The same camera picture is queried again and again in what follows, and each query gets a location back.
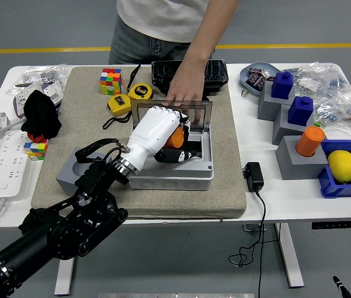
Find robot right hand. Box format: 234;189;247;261
332;275;351;298

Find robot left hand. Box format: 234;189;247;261
124;105;199;173

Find person's left hand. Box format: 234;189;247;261
165;61;209;124

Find orange cylinder battery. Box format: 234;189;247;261
295;125;326;158
165;126;185;149

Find grey box clear lid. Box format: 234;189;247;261
128;99;216;191

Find grey block round hole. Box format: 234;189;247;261
56;146;109;197
275;135;330;181

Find black wrapped tray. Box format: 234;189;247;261
151;59;229;97

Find yellow tape measure 5m print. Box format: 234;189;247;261
127;83;155;107

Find white table leg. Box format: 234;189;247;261
274;222;305;289
53;256;76;296

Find blue-grey oval plate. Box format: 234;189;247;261
239;61;283;97

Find black tweezers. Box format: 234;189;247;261
127;64;142;91

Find black table control panel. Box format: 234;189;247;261
311;220;351;230

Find large colourful puzzle cube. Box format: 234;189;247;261
99;68;125;96

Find person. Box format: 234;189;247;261
108;0;226;66

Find grey-brown mat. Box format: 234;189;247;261
30;65;247;220

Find blue plastic block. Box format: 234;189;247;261
270;71;294;101
288;96;315;127

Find blue storage bin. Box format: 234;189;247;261
317;138;351;199

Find black power adapter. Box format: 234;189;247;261
242;161;265;192

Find black cloth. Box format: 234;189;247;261
21;89;63;139

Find plastic bag small parts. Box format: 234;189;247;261
13;63;72;96

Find yellow lemon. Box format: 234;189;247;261
327;150;351;183

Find plastic bag white parts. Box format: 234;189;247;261
293;66;330;96

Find red object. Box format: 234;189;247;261
27;132;47;144

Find small colourful puzzle cube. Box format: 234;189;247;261
24;139;49;161

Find white socket purple base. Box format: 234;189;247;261
12;88;36;119

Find plastic bag blue parts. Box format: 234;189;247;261
313;99;350;129
310;61;351;100

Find white power strip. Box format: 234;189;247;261
0;130;29;199

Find yellow tape measure black strap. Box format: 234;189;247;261
103;94;134;130

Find metal hook bracket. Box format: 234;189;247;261
242;223;268;232

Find black adapter cord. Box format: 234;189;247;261
227;189;280;298

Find white wall socket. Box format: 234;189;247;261
43;79;64;105

